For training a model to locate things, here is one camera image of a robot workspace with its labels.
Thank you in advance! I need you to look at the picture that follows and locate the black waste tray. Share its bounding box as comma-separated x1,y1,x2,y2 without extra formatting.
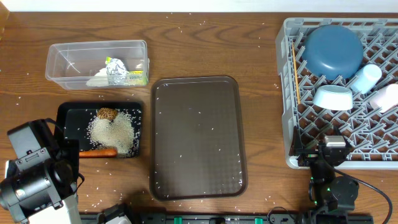
55,101,143,158

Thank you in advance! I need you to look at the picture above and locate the pile of rice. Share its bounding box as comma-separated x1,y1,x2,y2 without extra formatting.
86,111,141,158

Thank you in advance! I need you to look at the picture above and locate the clear plastic bin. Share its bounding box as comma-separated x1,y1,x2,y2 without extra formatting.
45,40,149,90

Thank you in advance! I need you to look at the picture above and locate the orange carrot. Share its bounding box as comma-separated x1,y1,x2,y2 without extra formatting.
79,148,118,158

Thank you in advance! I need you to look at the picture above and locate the brown dried mushroom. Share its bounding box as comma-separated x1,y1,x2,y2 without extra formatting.
96,108,118,121

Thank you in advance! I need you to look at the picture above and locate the light blue plastic cup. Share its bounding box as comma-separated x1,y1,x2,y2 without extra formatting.
351,64,382,94

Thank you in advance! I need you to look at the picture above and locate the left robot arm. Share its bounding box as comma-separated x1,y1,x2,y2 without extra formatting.
1,118,134,224

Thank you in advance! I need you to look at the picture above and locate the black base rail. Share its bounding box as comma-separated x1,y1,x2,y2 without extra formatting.
80,213,374,224

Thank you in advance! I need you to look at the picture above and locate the grey dishwasher rack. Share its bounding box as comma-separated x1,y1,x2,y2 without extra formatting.
275,17,397,170

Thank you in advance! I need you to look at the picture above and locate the white plastic cup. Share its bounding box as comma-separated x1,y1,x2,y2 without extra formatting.
369,84,398,113

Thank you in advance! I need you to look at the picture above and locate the dark blue plate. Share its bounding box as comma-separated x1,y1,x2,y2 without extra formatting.
302,25,363,80

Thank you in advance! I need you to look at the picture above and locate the aluminium foil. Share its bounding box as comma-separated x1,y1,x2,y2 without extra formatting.
105,57,129,85

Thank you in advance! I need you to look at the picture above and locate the dark brown serving tray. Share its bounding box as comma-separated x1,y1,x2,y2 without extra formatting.
150,76,248,201

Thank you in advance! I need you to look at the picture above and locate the light blue bowl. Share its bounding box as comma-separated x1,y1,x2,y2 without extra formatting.
313,85,353,111

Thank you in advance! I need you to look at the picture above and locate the white napkin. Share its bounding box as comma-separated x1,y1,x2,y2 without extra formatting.
86,68,109,87

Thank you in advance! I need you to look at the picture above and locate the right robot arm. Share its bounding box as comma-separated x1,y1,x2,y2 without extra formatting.
289,127,359,223

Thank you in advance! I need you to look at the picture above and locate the yellow green snack wrapper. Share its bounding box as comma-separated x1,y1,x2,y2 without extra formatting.
118,70,148,86

